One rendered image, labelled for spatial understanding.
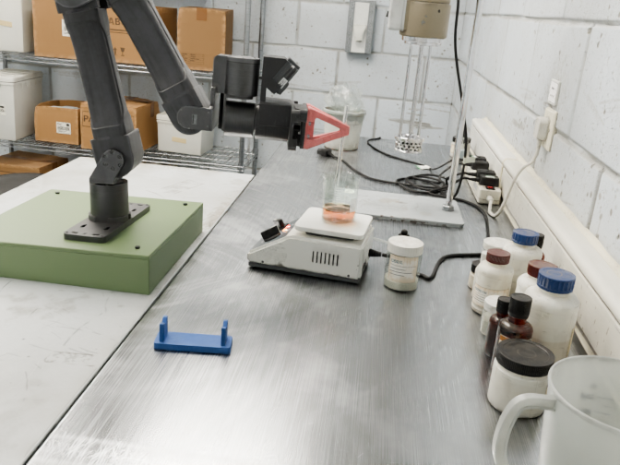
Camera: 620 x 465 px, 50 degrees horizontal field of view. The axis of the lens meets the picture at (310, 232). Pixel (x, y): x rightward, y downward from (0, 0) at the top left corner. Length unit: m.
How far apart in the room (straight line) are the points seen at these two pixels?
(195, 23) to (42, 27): 0.74
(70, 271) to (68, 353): 0.21
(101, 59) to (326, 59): 2.53
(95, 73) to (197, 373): 0.51
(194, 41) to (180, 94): 2.23
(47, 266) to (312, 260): 0.42
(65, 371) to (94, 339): 0.08
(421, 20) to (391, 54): 2.09
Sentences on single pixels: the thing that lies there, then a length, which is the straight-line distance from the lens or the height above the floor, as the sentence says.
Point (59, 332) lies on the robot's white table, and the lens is 0.95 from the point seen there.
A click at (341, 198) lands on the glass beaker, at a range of 1.10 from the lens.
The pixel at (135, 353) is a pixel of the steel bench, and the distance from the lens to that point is 0.89.
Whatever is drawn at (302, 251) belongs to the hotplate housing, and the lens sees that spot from 1.11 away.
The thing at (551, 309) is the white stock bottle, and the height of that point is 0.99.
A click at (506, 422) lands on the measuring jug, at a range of 0.61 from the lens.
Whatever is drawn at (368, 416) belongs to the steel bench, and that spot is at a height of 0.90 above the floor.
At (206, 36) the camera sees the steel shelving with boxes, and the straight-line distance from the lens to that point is 3.28.
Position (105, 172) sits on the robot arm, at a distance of 1.11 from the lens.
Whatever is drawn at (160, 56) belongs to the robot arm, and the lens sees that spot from 1.07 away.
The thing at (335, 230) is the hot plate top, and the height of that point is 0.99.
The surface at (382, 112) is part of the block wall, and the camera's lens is 3.56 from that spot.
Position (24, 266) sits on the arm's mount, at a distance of 1.11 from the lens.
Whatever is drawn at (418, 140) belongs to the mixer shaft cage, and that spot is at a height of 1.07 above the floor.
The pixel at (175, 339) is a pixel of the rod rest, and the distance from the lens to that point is 0.90.
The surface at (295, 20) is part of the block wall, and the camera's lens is 3.56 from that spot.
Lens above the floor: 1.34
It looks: 19 degrees down
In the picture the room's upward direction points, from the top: 5 degrees clockwise
